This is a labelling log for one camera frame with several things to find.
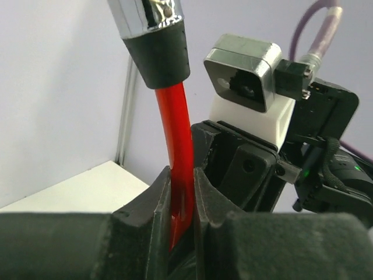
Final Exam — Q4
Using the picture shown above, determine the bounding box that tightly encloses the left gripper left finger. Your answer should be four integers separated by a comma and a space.
1, 167, 171, 279

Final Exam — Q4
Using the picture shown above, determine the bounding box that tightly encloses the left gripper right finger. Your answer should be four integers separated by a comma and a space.
194, 169, 372, 279

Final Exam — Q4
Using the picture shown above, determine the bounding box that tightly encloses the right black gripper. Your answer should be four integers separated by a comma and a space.
191, 120, 300, 212

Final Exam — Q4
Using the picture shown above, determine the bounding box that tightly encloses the red cable lock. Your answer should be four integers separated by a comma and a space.
108, 1, 194, 248

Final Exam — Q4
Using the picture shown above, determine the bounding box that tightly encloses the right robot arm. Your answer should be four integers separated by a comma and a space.
192, 79, 372, 228

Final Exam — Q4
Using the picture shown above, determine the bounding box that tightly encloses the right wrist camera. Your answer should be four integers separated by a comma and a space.
203, 34, 322, 151

